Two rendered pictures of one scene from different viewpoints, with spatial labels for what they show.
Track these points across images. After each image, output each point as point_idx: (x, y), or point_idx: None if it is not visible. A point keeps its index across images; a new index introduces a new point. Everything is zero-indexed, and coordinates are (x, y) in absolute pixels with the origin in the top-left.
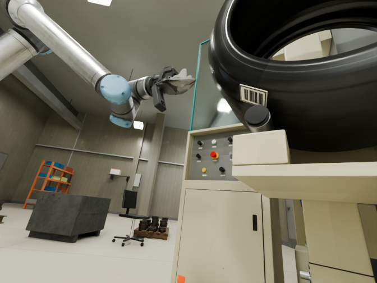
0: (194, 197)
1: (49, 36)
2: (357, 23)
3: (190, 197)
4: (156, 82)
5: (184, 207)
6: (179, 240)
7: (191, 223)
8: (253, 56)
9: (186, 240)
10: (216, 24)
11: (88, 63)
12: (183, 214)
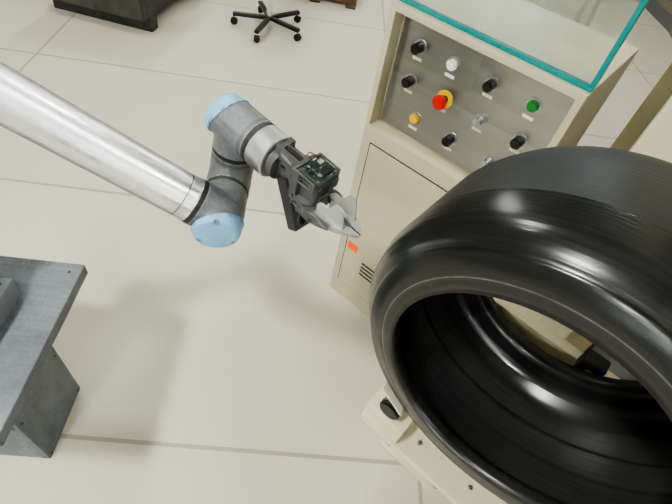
0: (384, 167)
1: (42, 147)
2: None
3: (376, 162)
4: (285, 174)
5: (364, 171)
6: None
7: (373, 199)
8: (402, 387)
9: (363, 213)
10: (382, 291)
11: (152, 197)
12: (362, 181)
